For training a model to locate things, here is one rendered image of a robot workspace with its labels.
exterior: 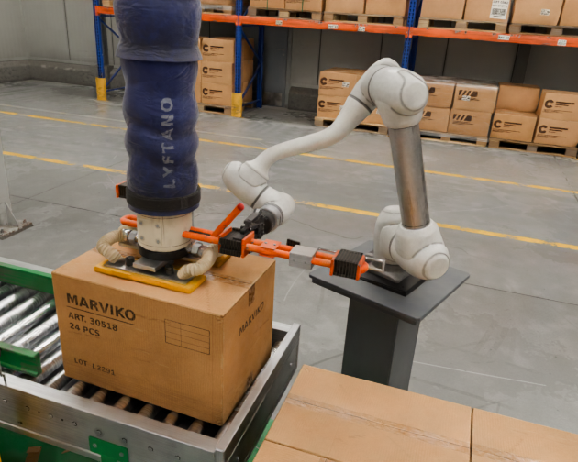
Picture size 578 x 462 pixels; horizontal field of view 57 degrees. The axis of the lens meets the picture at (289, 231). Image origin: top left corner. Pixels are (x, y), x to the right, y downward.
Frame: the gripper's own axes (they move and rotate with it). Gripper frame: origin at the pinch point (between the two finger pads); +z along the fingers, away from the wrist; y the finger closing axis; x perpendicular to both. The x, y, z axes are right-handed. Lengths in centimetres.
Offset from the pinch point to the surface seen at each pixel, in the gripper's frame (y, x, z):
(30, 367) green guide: 50, 65, 23
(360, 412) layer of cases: 54, -42, -3
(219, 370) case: 32.3, -3.1, 20.7
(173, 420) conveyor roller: 54, 11, 23
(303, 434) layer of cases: 54, -28, 13
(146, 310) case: 18.2, 21.2, 20.2
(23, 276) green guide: 47, 111, -22
